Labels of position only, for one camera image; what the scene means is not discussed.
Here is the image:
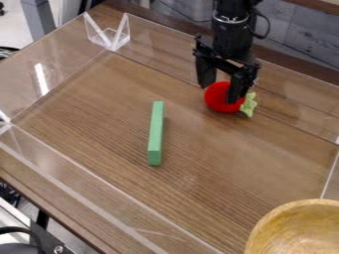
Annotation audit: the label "red plush fruit green leaves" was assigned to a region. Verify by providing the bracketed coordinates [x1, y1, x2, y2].
[204, 81, 257, 117]

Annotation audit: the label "wooden bowl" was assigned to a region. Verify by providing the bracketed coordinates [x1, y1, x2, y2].
[244, 198, 339, 254]

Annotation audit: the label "black device with cable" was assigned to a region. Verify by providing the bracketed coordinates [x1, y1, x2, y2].
[0, 226, 77, 254]

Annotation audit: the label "grey table leg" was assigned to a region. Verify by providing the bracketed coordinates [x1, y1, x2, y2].
[20, 0, 56, 41]

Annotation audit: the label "green rectangular block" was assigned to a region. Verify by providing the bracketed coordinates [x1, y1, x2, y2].
[147, 101, 164, 166]

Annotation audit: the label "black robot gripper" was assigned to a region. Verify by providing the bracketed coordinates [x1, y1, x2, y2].
[192, 34, 260, 103]

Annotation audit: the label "clear acrylic enclosure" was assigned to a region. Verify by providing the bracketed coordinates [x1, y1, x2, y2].
[0, 7, 339, 254]

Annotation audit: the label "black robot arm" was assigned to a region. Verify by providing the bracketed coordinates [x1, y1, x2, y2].
[193, 0, 261, 103]

